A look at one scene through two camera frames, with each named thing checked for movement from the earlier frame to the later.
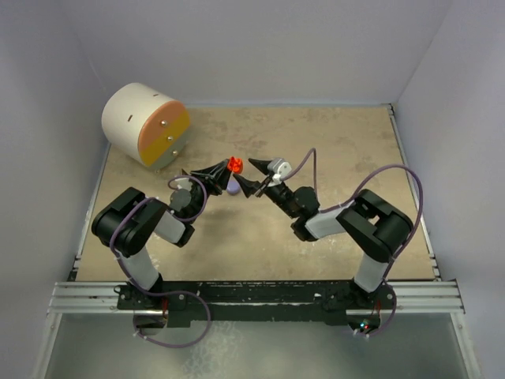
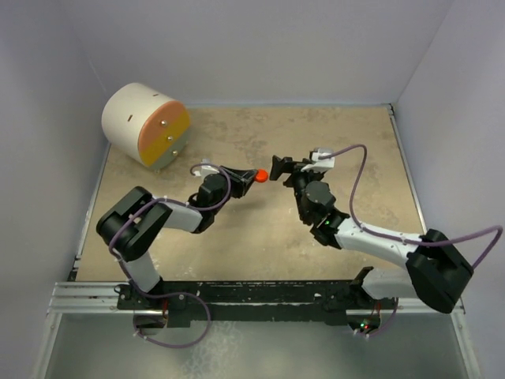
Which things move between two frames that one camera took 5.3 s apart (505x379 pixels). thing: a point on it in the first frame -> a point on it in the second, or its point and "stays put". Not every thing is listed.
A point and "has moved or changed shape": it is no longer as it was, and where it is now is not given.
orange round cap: [235, 164] has moved or changed shape
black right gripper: [250, 186] -> [287, 166]
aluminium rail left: [86, 297] stays put
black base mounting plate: [253, 302] stays put
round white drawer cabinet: [146, 123] stays put
